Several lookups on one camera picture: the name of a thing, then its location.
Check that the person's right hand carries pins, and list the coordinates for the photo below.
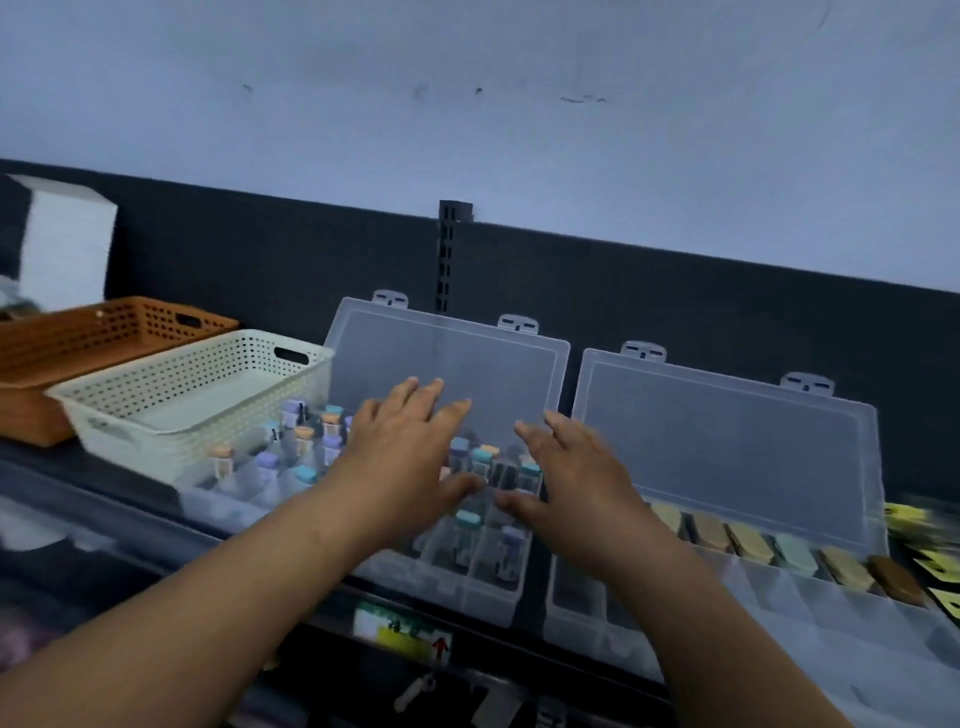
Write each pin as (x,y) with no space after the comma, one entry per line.
(592,502)

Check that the person's left hand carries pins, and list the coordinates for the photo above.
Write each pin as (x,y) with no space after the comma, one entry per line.
(397,472)

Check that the row of small tubes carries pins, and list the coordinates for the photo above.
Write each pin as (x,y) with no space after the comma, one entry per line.
(300,450)

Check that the white perforated plastic basket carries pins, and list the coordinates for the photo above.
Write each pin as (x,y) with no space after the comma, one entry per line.
(187,420)

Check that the orange plastic basket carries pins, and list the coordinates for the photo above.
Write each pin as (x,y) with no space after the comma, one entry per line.
(67,345)

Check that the person's left forearm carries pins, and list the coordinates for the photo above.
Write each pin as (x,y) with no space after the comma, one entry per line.
(150,622)

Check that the person's right forearm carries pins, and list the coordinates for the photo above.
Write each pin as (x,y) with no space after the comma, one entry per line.
(727,652)

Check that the white cardboard box open lid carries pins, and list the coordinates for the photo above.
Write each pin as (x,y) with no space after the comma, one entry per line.
(67,240)

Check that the green white shelf label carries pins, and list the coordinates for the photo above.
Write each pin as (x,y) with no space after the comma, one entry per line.
(397,634)

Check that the black printed tag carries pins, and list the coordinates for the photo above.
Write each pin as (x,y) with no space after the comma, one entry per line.
(551,714)

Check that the white key tag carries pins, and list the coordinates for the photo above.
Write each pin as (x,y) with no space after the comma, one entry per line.
(412,694)

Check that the black slotted shelf upright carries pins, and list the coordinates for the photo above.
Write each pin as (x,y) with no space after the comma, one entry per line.
(448,255)

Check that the white hanging tag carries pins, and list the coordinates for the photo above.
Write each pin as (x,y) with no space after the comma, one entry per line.
(495,709)

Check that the narrow black shelf back panel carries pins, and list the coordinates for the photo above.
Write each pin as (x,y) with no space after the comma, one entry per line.
(712,300)

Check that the wide black shelf back panel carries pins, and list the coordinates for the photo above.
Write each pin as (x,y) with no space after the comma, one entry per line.
(262,255)

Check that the heap of yellow blue packets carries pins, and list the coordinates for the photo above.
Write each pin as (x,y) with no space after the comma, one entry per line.
(930,559)

